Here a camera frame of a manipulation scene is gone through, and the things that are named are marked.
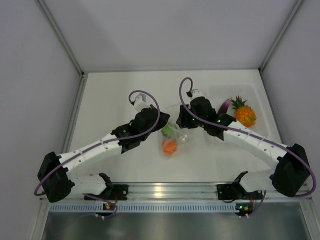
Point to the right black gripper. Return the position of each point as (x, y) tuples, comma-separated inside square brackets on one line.
[(183, 120)]

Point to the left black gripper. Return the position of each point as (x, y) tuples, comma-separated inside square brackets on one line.
[(163, 120)]

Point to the green fake watermelon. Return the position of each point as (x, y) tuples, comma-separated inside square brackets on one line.
[(168, 132)]

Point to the clear polka dot zip bag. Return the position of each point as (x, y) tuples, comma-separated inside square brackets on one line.
[(183, 137)]

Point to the orange fake fruit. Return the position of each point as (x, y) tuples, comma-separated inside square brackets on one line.
[(169, 146)]

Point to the purple fake eggplant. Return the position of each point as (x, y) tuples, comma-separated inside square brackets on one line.
[(225, 107)]

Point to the fake pineapple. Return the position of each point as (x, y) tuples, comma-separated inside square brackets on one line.
[(243, 112)]

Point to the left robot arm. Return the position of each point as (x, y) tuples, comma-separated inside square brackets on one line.
[(59, 174)]

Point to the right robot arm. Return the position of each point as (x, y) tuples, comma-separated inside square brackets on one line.
[(289, 166)]

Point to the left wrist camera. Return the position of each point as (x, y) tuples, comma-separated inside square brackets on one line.
[(140, 102)]

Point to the aluminium mounting rail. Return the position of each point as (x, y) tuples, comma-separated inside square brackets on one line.
[(206, 191)]

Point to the slotted cable duct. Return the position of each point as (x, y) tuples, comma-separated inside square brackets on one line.
[(105, 208)]

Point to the right aluminium frame post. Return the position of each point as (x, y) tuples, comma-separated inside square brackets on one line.
[(293, 13)]

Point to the aluminium frame post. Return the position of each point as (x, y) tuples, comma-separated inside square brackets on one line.
[(59, 34), (293, 13)]

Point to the left aluminium frame post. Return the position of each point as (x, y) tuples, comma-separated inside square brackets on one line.
[(59, 34)]

